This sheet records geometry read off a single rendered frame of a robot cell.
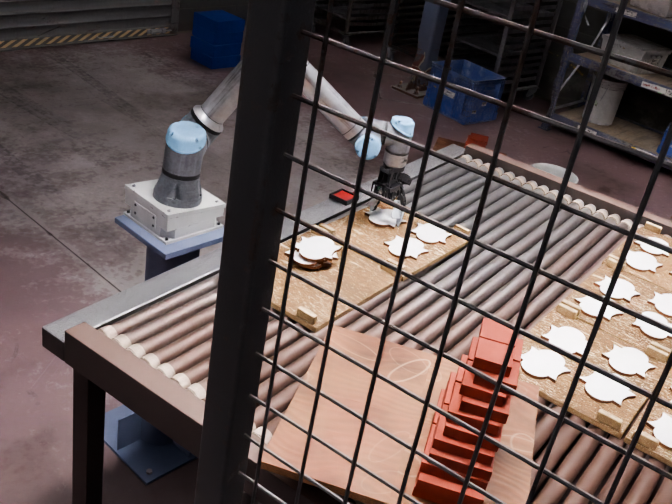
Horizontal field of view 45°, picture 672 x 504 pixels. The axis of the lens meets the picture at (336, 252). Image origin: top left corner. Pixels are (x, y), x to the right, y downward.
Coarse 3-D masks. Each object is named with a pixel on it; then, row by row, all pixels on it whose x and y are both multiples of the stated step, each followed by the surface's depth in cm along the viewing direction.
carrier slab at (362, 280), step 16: (288, 240) 250; (352, 256) 248; (304, 272) 235; (320, 272) 237; (336, 272) 238; (352, 272) 239; (368, 272) 241; (384, 272) 243; (304, 288) 228; (352, 288) 232; (368, 288) 233; (384, 288) 235; (272, 304) 219; (288, 304) 219; (304, 304) 221; (320, 304) 222; (304, 320) 214; (320, 320) 215
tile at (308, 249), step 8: (304, 240) 242; (312, 240) 242; (320, 240) 243; (328, 240) 244; (296, 248) 237; (304, 248) 237; (312, 248) 238; (320, 248) 239; (328, 248) 240; (336, 248) 240; (304, 256) 233; (312, 256) 234; (320, 256) 235; (328, 256) 236
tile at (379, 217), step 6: (378, 210) 276; (384, 210) 277; (390, 210) 278; (372, 216) 271; (378, 216) 272; (384, 216) 273; (390, 216) 273; (372, 222) 268; (378, 222) 268; (384, 222) 268; (390, 222) 269; (402, 222) 272
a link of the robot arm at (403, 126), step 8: (392, 120) 253; (400, 120) 252; (408, 120) 254; (392, 128) 253; (400, 128) 252; (408, 128) 252; (400, 136) 253; (408, 136) 253; (384, 144) 256; (392, 144) 255; (400, 144) 254; (392, 152) 256; (400, 152) 256; (408, 152) 258
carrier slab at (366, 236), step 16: (368, 208) 279; (384, 208) 281; (336, 224) 264; (368, 224) 268; (400, 224) 272; (416, 224) 274; (352, 240) 257; (368, 240) 258; (384, 240) 260; (448, 240) 267; (464, 240) 269; (384, 256) 251; (432, 256) 256; (416, 272) 248
